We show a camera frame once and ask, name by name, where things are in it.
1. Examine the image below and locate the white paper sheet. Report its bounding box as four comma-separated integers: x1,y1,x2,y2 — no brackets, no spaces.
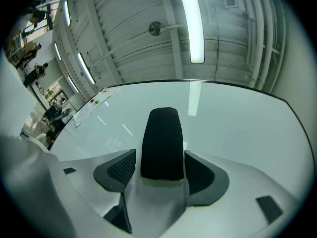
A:
73,86,119,126

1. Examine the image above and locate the black-framed whiteboard on stand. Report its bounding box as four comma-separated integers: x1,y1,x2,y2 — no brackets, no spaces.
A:
46,79,315,203

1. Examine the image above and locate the round metal ceiling disc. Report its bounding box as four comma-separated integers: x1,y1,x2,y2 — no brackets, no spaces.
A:
148,21,163,37

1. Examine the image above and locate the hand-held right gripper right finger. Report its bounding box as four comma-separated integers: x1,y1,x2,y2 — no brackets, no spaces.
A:
173,150,304,238

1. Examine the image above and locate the white ceiling pipe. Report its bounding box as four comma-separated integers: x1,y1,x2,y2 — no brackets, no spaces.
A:
247,8,264,88
261,8,283,89

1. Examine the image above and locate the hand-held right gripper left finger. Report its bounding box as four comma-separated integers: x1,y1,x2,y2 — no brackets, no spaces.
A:
58,149,137,233

